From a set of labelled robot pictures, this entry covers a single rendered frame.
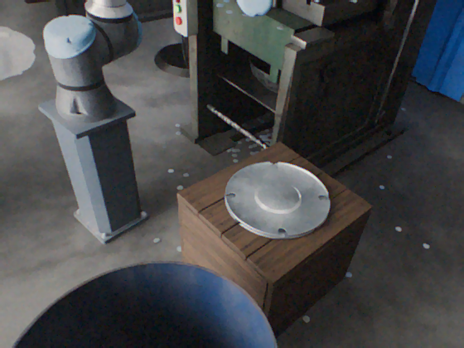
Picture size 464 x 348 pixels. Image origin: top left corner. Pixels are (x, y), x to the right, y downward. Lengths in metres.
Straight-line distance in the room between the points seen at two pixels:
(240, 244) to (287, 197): 0.20
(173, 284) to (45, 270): 0.69
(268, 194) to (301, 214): 0.11
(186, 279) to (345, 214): 0.50
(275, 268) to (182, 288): 0.23
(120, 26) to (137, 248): 0.69
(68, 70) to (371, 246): 1.12
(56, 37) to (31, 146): 0.88
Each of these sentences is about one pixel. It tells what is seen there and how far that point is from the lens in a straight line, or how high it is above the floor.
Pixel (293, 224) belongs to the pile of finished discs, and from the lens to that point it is 1.05.
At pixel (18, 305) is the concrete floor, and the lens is 1.44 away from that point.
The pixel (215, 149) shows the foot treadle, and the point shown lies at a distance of 1.58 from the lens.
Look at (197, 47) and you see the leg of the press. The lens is 1.66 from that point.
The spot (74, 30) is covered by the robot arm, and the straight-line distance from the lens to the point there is 1.18.
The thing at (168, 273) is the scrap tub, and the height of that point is 0.45.
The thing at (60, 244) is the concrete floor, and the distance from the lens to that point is 1.54.
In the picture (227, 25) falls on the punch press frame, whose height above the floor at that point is 0.55.
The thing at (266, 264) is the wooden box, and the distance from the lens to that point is 0.98.
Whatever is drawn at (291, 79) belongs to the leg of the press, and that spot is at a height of 0.53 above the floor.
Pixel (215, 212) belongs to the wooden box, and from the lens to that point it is 1.08.
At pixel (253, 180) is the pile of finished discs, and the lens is 1.16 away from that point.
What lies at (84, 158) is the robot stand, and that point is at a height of 0.34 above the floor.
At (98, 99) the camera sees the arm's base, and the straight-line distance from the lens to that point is 1.22.
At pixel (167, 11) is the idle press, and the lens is 3.15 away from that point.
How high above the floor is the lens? 1.13
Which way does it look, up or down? 43 degrees down
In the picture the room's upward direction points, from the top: 9 degrees clockwise
